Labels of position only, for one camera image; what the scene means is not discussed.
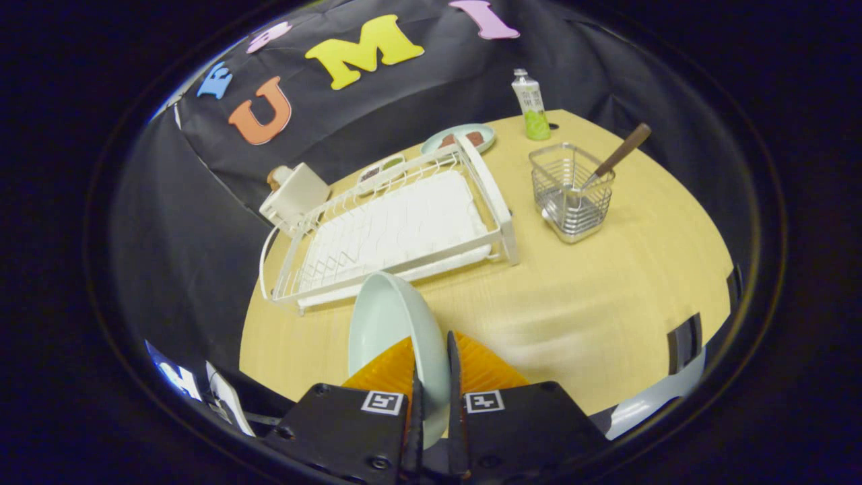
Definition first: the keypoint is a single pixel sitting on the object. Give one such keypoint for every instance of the white toaster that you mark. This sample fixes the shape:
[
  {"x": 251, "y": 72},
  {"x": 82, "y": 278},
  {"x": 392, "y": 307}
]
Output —
[{"x": 300, "y": 195}]

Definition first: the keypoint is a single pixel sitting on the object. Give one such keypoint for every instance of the white drip tray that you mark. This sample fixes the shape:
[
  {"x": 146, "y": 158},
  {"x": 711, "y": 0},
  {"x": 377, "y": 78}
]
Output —
[{"x": 404, "y": 222}]

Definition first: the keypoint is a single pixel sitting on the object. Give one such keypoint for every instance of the clear bottle green label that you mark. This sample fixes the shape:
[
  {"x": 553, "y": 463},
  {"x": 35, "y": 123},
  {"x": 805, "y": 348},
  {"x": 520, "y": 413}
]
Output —
[{"x": 535, "y": 114}]

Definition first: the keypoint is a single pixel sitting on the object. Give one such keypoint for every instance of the brown food piece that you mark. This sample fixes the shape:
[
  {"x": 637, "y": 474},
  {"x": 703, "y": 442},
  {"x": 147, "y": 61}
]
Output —
[{"x": 468, "y": 139}]

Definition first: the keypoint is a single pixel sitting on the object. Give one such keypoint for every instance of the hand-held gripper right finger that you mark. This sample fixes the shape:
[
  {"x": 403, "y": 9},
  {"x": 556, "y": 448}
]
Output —
[{"x": 456, "y": 438}]

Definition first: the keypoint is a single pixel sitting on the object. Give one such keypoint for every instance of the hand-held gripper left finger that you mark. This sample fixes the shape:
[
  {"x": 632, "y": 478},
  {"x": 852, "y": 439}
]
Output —
[{"x": 414, "y": 441}]

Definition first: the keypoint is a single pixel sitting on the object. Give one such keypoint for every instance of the white card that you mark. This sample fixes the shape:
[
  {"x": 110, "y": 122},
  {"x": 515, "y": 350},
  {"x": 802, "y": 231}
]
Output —
[{"x": 229, "y": 397}]

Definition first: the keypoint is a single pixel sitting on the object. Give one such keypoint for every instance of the pale green plate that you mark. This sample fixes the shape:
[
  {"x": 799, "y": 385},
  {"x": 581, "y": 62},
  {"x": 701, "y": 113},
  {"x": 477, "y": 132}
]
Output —
[{"x": 390, "y": 323}]

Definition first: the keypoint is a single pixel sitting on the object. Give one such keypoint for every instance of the black backdrop cloth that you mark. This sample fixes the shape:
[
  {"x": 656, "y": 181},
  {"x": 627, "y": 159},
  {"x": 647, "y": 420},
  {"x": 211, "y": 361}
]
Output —
[{"x": 404, "y": 108}]

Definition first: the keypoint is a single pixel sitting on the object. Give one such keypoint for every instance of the toasted bread slice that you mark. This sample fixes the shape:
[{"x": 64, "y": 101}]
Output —
[{"x": 277, "y": 178}]

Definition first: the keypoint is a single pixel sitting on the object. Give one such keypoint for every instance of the small teal plate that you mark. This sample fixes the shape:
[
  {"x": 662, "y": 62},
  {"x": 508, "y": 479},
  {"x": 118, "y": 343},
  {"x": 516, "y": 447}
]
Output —
[{"x": 489, "y": 135}]

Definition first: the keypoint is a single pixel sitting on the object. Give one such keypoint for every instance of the white divided condiment dish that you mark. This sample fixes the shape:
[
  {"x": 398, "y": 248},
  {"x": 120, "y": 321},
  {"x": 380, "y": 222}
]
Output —
[{"x": 390, "y": 163}]

